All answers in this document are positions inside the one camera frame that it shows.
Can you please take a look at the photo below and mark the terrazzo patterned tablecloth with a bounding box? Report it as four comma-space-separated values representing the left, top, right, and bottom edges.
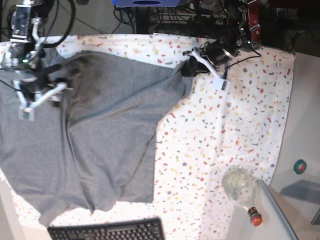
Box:
0, 34, 295, 240

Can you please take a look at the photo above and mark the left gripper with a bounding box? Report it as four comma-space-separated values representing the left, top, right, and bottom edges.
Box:
181, 39, 241, 77

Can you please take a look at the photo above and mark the black keyboard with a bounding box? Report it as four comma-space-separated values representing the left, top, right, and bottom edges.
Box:
47, 217, 166, 240

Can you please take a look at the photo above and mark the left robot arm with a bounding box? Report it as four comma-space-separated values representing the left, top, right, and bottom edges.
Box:
181, 0, 262, 78

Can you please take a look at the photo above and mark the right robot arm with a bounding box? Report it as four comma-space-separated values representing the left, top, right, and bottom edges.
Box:
0, 0, 76, 104

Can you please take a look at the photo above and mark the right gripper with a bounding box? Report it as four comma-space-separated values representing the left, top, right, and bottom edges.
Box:
14, 64, 63, 100

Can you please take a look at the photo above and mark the grey metal bar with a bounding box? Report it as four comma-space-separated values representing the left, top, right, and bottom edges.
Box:
256, 179, 298, 240

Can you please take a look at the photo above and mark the green tape roll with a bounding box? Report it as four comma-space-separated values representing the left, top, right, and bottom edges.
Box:
293, 159, 307, 175

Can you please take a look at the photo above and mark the clear bottle with orange cap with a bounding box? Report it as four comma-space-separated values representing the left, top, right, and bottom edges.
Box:
222, 166, 263, 227

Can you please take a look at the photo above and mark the grey t-shirt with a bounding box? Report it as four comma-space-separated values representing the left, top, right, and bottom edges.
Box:
0, 50, 193, 227

